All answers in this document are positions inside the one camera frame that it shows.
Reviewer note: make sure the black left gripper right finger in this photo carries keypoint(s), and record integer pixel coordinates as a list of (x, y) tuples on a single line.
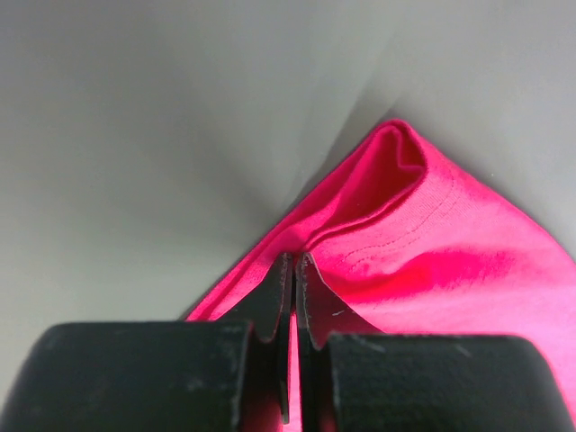
[(353, 377)]

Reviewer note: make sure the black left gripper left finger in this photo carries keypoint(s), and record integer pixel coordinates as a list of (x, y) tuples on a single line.
[(230, 374)]

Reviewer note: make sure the red t shirt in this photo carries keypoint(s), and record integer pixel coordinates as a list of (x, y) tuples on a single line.
[(416, 245)]

